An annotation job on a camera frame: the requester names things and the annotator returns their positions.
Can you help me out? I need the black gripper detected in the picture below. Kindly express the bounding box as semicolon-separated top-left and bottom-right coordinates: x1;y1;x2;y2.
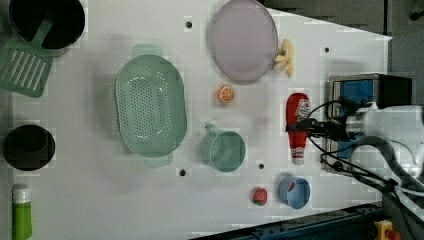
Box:
285;116;348;141

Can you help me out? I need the red plush ketchup bottle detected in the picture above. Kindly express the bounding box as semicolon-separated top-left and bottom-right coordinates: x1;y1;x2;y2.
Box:
286;93;311;165

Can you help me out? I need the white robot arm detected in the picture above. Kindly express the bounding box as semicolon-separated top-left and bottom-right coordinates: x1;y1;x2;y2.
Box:
286;100;424;207

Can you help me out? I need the lilac round plate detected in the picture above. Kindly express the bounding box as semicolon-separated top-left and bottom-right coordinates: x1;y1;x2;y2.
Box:
208;0;278;83

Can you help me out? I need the watermelon slice toy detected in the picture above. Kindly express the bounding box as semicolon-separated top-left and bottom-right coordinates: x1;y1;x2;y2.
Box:
288;182;295;192

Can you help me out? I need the yellow plush banana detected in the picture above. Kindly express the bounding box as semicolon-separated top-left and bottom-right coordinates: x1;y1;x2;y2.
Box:
272;39;294;78

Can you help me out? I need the blue cup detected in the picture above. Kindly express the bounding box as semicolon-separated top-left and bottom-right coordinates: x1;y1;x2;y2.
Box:
278;176;311;209

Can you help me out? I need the red plush strawberry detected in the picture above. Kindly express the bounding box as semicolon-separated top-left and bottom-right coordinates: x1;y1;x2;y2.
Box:
252;188;268;206

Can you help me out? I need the green mug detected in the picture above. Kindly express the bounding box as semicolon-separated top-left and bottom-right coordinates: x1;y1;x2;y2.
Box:
200;124;246;173

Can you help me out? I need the orange slice toy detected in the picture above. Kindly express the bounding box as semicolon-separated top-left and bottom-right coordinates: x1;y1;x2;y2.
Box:
217;86;235;103

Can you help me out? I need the black toaster oven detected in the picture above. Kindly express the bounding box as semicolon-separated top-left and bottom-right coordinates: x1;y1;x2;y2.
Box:
325;73;413;158

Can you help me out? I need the yellow red emergency button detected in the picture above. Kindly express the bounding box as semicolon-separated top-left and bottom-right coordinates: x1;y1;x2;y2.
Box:
374;220;402;240

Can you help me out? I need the green perforated colander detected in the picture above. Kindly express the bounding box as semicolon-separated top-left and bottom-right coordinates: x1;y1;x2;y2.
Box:
114;44;187;168

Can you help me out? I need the black round container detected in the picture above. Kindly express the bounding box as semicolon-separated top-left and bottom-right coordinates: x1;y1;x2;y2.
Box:
3;125;56;171

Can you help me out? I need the green slotted spatula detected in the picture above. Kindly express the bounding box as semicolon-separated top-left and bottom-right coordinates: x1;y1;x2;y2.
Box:
0;17;53;98

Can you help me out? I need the green white bottle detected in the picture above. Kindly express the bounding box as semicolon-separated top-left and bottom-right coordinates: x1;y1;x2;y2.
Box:
12;186;33;240

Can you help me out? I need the black pot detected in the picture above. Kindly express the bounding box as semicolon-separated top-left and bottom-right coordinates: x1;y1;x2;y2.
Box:
9;0;85;50

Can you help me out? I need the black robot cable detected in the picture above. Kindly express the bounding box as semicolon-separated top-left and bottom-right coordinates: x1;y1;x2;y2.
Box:
306;99;424;231

